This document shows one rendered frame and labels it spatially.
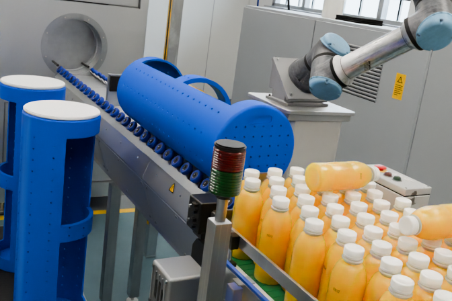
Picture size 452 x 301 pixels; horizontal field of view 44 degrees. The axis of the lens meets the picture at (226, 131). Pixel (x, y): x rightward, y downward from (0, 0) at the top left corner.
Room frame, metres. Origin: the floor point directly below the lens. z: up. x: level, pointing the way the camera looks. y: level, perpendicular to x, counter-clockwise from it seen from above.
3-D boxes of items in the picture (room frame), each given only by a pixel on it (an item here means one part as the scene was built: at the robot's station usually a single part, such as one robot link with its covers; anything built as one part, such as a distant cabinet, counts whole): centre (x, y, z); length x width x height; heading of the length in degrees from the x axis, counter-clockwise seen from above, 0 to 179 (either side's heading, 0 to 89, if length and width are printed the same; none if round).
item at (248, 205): (1.32, -0.08, 0.99); 0.07 x 0.07 x 0.19
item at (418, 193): (1.53, -0.48, 1.05); 0.20 x 0.10 x 0.10; 31
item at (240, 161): (1.05, -0.01, 1.23); 0.06 x 0.06 x 0.04
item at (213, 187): (1.05, -0.01, 1.18); 0.06 x 0.06 x 0.05
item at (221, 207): (1.05, -0.01, 1.18); 0.06 x 0.06 x 0.16
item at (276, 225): (1.22, -0.15, 0.99); 0.07 x 0.07 x 0.19
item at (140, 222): (2.50, 0.35, 0.31); 0.06 x 0.06 x 0.63; 31
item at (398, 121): (4.12, -0.73, 0.72); 2.15 x 0.54 x 1.45; 28
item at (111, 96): (2.71, 0.55, 1.00); 0.10 x 0.04 x 0.15; 121
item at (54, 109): (2.06, 0.62, 1.03); 0.28 x 0.28 x 0.01
